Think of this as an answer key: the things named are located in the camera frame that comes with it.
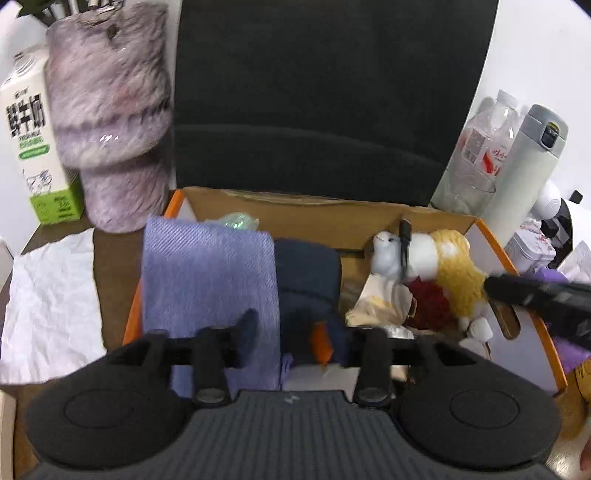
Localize iridescent plastic bag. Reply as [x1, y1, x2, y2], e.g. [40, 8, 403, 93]
[216, 212, 260, 232]

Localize crumpled white paper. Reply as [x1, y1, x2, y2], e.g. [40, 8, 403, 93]
[0, 228, 108, 385]

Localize dried flowers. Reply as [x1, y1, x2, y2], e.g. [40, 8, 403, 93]
[17, 0, 117, 22]

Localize white plush cat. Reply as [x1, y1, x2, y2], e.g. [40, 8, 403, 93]
[371, 230, 496, 343]

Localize floral tin box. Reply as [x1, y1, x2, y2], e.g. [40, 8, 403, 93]
[503, 227, 556, 274]

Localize green white milk carton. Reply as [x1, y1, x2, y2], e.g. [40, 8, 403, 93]
[0, 45, 86, 226]

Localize red fabric flower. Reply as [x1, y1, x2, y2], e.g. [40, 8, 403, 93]
[407, 276, 452, 332]

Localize red cardboard box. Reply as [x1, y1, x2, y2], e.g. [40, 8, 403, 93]
[122, 186, 568, 398]

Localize purple tissue pack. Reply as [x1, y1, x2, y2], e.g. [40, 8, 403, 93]
[530, 269, 591, 366]

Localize yellow mug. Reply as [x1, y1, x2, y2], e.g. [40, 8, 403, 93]
[571, 359, 591, 398]

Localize black paper bag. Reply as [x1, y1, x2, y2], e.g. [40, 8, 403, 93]
[171, 0, 502, 208]

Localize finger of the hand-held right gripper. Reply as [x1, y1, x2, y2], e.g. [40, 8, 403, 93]
[483, 272, 550, 311]

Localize purple cloth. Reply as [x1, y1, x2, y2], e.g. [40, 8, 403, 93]
[140, 216, 283, 398]

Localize purple textured vase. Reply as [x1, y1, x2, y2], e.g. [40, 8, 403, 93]
[45, 2, 173, 234]

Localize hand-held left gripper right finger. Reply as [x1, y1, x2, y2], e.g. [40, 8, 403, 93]
[323, 316, 468, 409]

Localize navy zip pouch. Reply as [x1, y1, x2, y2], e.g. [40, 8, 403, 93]
[274, 238, 348, 366]

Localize clear glass cup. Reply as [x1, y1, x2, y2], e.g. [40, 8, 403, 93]
[431, 163, 498, 219]

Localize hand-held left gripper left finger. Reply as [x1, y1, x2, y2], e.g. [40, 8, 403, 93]
[107, 308, 260, 408]

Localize clear water bottle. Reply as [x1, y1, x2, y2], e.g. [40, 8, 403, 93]
[456, 89, 521, 179]

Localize white charger plug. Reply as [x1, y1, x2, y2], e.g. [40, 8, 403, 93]
[461, 336, 491, 359]

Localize white thermos bottle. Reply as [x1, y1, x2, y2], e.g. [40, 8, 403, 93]
[479, 104, 569, 234]

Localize orange small tool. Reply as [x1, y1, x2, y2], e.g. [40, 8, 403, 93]
[310, 322, 334, 364]

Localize beige cloth pad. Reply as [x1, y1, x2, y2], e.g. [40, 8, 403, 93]
[345, 274, 413, 329]

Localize black pen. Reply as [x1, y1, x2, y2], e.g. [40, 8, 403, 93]
[399, 219, 413, 278]

